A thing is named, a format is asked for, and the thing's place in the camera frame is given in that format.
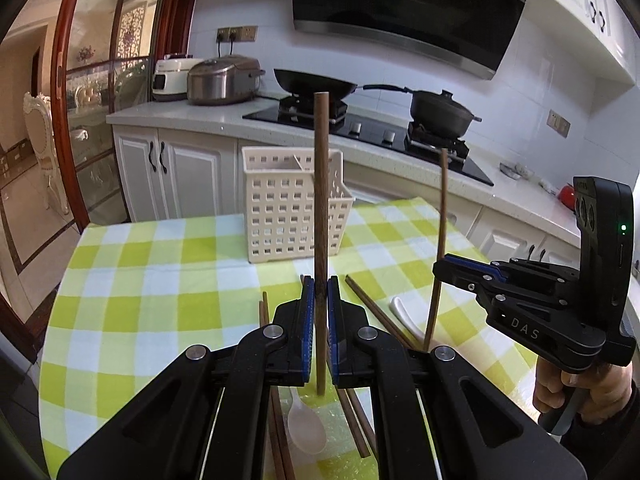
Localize white lower cabinets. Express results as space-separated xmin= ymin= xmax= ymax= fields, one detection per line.
xmin=112 ymin=124 xmax=591 ymax=281

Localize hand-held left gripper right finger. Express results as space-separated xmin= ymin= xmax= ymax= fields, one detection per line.
xmin=327 ymin=275 xmax=587 ymax=480

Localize white rice cooker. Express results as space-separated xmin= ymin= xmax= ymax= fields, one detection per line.
xmin=151 ymin=53 xmax=195 ymax=103

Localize ornate white chair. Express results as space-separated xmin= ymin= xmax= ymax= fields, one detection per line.
xmin=22 ymin=90 xmax=72 ymax=216

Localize wooden chopstick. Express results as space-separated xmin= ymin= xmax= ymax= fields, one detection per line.
xmin=313 ymin=92 xmax=331 ymax=396
xmin=423 ymin=148 xmax=450 ymax=353
xmin=348 ymin=389 xmax=377 ymax=444
xmin=344 ymin=280 xmax=403 ymax=350
xmin=338 ymin=389 xmax=371 ymax=460
xmin=345 ymin=274 xmax=420 ymax=350

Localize black gas stove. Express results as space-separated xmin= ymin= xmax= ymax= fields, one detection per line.
xmin=242 ymin=94 xmax=496 ymax=187

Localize wooden glass door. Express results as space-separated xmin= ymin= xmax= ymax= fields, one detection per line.
xmin=49 ymin=0 xmax=202 ymax=237

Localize black range hood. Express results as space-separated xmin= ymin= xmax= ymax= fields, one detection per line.
xmin=290 ymin=0 xmax=539 ymax=81

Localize wall outlet strip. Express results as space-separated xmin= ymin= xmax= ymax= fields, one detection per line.
xmin=216 ymin=25 xmax=259 ymax=44

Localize single wall socket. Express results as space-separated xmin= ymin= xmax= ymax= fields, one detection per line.
xmin=547 ymin=108 xmax=571 ymax=139

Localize white plastic utensil basket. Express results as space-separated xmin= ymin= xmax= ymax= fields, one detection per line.
xmin=241 ymin=146 xmax=356 ymax=266

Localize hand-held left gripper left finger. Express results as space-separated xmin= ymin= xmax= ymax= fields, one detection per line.
xmin=56 ymin=276 xmax=316 ymax=480

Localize white kitchen countertop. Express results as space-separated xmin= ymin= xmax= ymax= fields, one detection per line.
xmin=105 ymin=96 xmax=640 ymax=281

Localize white spoon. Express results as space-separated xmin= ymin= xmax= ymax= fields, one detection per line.
xmin=286 ymin=385 xmax=329 ymax=456
xmin=389 ymin=295 xmax=427 ymax=342

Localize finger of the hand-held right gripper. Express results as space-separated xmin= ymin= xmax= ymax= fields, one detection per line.
xmin=444 ymin=253 xmax=506 ymax=284
xmin=432 ymin=259 xmax=501 ymax=306

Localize person's right hand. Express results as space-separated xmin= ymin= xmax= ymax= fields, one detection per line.
xmin=532 ymin=355 xmax=639 ymax=424

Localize black lidded pot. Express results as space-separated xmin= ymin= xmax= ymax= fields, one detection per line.
xmin=408 ymin=89 xmax=484 ymax=140

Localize black wok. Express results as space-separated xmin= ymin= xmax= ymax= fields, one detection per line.
xmin=273 ymin=67 xmax=415 ymax=102

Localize white upper cabinet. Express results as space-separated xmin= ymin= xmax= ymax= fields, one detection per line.
xmin=529 ymin=0 xmax=640 ymax=87

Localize silver rice cooker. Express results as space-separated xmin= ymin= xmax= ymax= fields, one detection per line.
xmin=186 ymin=55 xmax=266 ymax=107

